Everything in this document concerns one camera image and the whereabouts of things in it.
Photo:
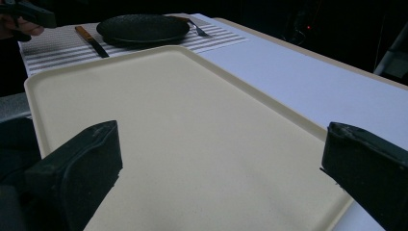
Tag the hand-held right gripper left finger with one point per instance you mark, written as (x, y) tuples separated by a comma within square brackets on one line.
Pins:
[(83, 173)]

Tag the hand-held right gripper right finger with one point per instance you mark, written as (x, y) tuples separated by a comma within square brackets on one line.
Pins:
[(369, 166)]

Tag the beige plastic tray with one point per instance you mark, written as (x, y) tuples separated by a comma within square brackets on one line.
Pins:
[(192, 128)]

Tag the metal fork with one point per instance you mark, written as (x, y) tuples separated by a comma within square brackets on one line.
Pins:
[(199, 31)]

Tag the grey striped placemat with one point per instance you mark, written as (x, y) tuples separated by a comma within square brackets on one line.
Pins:
[(57, 53)]

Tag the white table sheet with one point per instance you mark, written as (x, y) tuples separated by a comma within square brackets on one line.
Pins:
[(304, 80)]

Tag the black round plate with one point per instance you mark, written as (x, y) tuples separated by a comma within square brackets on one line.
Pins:
[(142, 29)]

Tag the grey metal stand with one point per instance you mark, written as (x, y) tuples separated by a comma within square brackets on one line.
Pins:
[(393, 54)]

